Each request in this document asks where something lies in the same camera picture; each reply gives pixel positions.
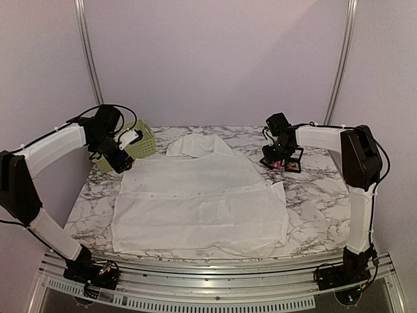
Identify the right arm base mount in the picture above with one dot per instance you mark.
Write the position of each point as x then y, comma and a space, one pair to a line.
329, 276

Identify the white slotted cable duct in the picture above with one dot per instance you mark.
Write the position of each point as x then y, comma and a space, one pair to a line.
137, 303

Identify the black box with brown brooch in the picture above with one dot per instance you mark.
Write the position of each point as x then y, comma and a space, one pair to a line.
293, 163

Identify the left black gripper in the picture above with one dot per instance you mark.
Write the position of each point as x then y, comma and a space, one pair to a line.
119, 163

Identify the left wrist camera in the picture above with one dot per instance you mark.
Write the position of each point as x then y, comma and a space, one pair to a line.
129, 137

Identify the green plastic basket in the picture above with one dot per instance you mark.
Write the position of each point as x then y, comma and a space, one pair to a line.
143, 148

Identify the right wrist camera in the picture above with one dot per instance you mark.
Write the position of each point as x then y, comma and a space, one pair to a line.
268, 136

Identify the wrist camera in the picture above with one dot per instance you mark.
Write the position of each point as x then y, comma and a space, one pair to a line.
268, 136
129, 137

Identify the white button shirt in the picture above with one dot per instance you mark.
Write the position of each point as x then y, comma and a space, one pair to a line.
200, 195

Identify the pink flower brooch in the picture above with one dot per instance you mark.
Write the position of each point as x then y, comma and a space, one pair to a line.
275, 165

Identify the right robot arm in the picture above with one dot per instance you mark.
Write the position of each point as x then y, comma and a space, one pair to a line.
364, 165

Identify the black box of flower brooch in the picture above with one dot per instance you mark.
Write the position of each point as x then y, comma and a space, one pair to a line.
266, 163

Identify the left aluminium frame post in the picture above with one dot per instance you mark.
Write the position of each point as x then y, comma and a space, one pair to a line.
87, 50

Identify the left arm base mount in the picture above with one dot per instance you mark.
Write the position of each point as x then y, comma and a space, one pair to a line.
102, 274

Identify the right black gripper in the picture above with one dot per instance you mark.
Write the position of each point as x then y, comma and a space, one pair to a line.
277, 156

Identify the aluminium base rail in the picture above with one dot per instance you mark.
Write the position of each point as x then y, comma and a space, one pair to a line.
231, 281

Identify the right aluminium frame post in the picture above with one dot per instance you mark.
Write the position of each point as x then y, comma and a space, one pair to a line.
352, 7

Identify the aluminium frame post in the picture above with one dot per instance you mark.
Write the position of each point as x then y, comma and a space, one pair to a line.
87, 50
352, 7

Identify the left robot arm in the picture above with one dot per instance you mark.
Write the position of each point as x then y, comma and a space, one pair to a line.
102, 132

